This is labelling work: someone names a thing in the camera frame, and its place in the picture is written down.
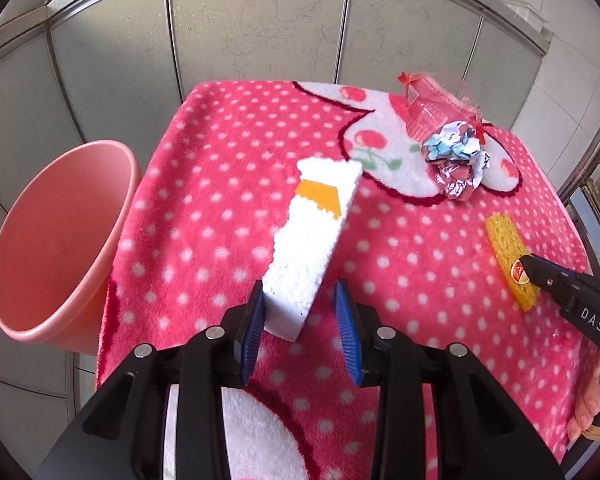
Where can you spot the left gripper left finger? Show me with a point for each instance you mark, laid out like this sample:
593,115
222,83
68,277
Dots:
221,356

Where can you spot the pink plastic bucket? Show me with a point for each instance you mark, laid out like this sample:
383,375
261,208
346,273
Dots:
57,245

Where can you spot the pink polka dot blanket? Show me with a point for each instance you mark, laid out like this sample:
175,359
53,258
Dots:
201,231

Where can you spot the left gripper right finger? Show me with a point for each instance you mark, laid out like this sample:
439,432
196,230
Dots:
378,355

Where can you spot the red clear plastic bag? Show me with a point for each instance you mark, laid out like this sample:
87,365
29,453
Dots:
429,106

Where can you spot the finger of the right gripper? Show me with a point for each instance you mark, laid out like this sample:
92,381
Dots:
541,272

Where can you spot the white foam block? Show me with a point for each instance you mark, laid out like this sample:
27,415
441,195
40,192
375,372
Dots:
304,245

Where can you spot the yellow sponge scouring pad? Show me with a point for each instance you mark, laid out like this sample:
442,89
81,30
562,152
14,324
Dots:
508,249

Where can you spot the person's right hand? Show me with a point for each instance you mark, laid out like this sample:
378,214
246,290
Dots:
587,404

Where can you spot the foil snack wrapper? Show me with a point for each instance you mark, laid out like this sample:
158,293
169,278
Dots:
458,159

